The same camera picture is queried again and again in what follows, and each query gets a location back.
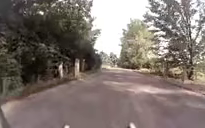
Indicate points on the distant trees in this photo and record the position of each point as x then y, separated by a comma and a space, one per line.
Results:
109, 59

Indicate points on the grey asphalt road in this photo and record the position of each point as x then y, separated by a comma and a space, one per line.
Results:
116, 100

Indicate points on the dirt verge strip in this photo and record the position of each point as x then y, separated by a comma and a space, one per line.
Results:
43, 85

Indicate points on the row of dark trees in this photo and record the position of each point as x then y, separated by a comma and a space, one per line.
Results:
40, 40

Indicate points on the robot's own part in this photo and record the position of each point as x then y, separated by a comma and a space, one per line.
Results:
132, 125
66, 126

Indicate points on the trees beside road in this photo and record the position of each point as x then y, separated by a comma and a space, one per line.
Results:
170, 43

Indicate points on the dry grass verge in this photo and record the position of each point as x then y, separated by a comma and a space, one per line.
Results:
196, 81

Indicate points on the pale stone post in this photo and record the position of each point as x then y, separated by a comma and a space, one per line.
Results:
83, 65
60, 70
76, 68

